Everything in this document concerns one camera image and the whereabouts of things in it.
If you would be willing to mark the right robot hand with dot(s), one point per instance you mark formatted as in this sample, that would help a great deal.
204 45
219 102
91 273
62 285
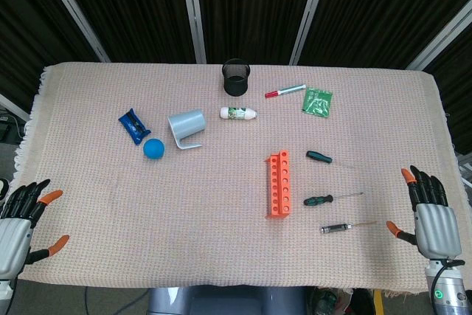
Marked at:
437 230

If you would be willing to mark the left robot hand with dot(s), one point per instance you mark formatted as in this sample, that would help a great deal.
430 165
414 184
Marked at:
14 234

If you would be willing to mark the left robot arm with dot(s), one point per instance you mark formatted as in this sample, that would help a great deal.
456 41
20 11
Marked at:
4 293

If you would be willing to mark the orange test tube rack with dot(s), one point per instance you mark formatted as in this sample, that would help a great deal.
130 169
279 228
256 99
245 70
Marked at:
280 189

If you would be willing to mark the blue snack wrapper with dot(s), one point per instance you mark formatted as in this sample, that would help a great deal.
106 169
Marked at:
134 127

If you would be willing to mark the blue ball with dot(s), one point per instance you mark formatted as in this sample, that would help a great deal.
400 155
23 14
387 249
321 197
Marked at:
154 149

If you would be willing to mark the green sachet packet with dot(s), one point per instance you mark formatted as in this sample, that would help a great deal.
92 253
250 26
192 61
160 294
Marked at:
317 102

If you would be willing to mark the red-capped white marker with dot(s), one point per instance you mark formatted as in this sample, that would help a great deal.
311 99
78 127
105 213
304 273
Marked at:
285 90

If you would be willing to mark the beige woven tablecloth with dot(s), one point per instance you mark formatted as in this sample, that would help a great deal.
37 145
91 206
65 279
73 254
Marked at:
221 200

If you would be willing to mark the dark pleated curtain panel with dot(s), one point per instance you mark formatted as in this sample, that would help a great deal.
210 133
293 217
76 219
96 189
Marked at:
26 16
250 5
129 5
387 5

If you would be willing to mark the grey robot torso base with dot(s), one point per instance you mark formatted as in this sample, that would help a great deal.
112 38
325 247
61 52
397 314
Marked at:
228 302

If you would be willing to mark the white bottle green label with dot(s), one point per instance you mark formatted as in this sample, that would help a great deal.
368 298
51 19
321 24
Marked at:
237 113

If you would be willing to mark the black mesh pen cup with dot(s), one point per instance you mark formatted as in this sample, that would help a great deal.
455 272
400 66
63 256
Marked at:
236 84

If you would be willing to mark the silver aluminium partition post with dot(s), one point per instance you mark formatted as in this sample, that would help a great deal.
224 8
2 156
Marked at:
439 40
309 12
73 9
192 9

